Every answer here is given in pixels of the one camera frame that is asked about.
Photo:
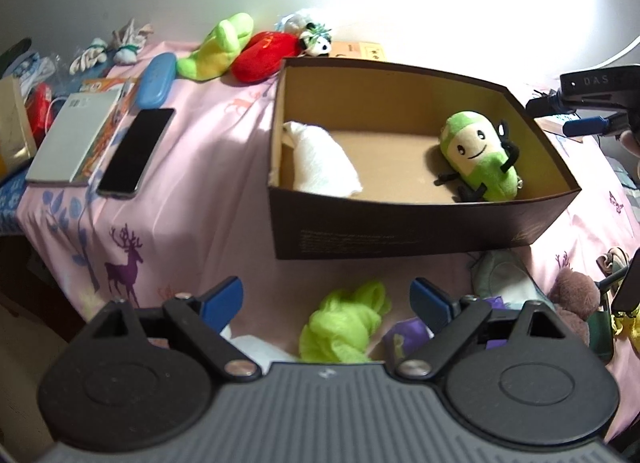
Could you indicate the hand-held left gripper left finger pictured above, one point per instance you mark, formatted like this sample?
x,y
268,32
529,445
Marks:
x,y
225,299

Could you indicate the small panda plush toy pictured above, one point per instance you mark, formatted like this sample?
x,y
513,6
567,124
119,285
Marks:
x,y
317,43

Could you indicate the red packet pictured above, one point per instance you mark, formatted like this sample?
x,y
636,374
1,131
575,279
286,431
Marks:
x,y
39,108

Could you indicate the grey white plush toy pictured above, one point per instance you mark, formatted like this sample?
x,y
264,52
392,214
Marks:
x,y
502,278

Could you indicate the white toy with blue ribbon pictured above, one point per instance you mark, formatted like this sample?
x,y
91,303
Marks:
x,y
295,22

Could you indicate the purple cloth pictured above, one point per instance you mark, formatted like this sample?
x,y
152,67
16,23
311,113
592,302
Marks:
x,y
405,338

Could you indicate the brown cardboard box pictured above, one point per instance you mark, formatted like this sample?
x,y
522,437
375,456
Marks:
x,y
390,233

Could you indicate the person's right hand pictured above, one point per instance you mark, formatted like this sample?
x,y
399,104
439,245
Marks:
x,y
631,140

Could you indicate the pink printed bedsheet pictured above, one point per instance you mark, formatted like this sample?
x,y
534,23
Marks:
x,y
210,203

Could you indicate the dark green case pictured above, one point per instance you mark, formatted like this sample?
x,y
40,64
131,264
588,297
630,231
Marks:
x,y
602,333

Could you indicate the orange flat box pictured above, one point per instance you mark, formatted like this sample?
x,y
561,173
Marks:
x,y
360,50

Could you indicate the blue glasses case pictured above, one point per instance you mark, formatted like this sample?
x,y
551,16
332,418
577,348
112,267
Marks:
x,y
156,80

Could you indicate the orange book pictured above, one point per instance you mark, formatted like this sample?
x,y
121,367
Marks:
x,y
110,135

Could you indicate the blue patterned cloth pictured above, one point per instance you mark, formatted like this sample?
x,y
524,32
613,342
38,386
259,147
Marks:
x,y
11,203

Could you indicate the brown plush toy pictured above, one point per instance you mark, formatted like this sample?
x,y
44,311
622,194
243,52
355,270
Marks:
x,y
575,295

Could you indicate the green frog plush toy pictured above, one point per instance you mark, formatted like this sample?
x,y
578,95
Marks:
x,y
215,50

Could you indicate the lime green mesh cloth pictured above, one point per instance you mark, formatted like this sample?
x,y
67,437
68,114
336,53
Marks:
x,y
340,328

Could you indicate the white printed paper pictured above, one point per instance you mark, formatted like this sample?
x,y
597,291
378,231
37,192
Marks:
x,y
552,125

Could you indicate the black smartphone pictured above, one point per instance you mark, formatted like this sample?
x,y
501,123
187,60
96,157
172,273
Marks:
x,y
135,153

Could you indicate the white notebook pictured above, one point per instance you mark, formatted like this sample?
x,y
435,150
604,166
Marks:
x,y
70,140

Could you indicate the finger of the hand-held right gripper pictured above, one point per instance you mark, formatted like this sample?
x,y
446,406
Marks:
x,y
582,126
547,107

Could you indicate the dark green object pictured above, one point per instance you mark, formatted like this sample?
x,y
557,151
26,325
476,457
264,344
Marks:
x,y
14,53

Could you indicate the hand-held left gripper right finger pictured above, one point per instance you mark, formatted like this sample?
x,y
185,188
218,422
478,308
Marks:
x,y
427,302

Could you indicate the yellow cardboard box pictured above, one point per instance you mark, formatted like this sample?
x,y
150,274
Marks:
x,y
14,133

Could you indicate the green smiling plush toy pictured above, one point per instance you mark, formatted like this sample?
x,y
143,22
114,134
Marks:
x,y
475,153

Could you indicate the clear plastic bag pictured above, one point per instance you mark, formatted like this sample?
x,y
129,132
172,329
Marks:
x,y
35,68

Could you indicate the white cloth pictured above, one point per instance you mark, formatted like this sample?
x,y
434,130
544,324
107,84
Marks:
x,y
257,348

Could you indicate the red plush toy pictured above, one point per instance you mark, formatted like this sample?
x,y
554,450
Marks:
x,y
262,57

